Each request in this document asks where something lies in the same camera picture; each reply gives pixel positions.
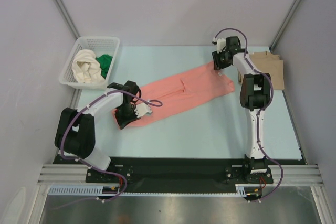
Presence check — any left aluminium corner post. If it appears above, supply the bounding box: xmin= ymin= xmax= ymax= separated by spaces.
xmin=53 ymin=0 xmax=80 ymax=39

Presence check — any green t shirt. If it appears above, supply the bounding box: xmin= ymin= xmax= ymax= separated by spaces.
xmin=96 ymin=54 xmax=113 ymax=79

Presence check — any pink t shirt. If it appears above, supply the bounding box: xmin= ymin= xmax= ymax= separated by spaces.
xmin=127 ymin=62 xmax=235 ymax=127

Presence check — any folded beige t shirt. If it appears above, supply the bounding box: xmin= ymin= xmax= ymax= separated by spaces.
xmin=249 ymin=51 xmax=285 ymax=90

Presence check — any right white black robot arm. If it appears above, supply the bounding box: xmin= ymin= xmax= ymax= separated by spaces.
xmin=212 ymin=36 xmax=274 ymax=186

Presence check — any cream t shirt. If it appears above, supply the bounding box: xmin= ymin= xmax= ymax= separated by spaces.
xmin=72 ymin=49 xmax=104 ymax=84

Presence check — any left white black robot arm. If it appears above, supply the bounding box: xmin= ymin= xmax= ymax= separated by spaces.
xmin=55 ymin=81 xmax=141 ymax=182

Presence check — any aluminium corner post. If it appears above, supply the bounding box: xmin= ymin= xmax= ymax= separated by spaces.
xmin=53 ymin=0 xmax=80 ymax=39
xmin=269 ymin=0 xmax=303 ymax=52

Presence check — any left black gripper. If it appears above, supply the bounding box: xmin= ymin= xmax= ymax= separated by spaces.
xmin=114 ymin=103 xmax=141 ymax=129

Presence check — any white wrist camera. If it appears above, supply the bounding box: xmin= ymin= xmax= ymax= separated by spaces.
xmin=212 ymin=37 xmax=226 ymax=52
xmin=134 ymin=103 xmax=152 ymax=118

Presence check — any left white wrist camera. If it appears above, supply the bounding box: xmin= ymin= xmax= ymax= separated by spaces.
xmin=134 ymin=103 xmax=152 ymax=118

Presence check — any white slotted cable duct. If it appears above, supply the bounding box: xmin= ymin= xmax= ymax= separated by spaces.
xmin=48 ymin=185 xmax=103 ymax=196

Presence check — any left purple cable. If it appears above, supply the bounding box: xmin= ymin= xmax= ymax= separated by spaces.
xmin=60 ymin=90 xmax=163 ymax=204

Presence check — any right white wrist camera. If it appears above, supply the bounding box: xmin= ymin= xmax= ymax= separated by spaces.
xmin=212 ymin=37 xmax=226 ymax=52

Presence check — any aluminium frame rail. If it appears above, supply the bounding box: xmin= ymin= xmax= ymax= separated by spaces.
xmin=38 ymin=164 xmax=324 ymax=186

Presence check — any white perforated plastic basket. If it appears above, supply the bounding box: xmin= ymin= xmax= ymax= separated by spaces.
xmin=59 ymin=36 xmax=120 ymax=89

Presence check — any right aluminium corner post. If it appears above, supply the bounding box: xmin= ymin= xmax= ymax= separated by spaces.
xmin=269 ymin=0 xmax=303 ymax=52

